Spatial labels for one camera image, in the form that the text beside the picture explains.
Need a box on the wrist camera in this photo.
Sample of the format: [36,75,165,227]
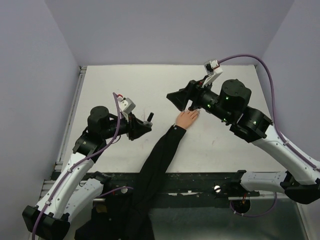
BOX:
[117,95,136,121]
[202,59,223,88]

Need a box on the metal sheet panel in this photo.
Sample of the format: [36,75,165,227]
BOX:
[149,198,308,240]

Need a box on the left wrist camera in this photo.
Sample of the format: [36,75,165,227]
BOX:
[117,95,136,121]

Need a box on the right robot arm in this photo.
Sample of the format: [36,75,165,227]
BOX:
[166,79,320,205]

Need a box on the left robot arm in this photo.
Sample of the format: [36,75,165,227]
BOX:
[22,103,154,240]

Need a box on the glitter nail polish bottle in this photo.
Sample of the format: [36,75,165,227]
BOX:
[143,121,153,128]

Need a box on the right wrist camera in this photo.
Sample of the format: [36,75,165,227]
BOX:
[202,59,223,88]

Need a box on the mannequin hand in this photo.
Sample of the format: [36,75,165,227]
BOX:
[174,109,200,130]

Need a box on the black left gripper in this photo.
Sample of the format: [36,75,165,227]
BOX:
[102,111,152,141]

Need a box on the black sleeve forearm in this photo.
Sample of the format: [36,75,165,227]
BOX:
[74,125,186,240]

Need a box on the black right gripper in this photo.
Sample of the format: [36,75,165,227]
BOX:
[165,75,232,124]

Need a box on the aluminium rail frame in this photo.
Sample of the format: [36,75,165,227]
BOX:
[37,65,307,226]

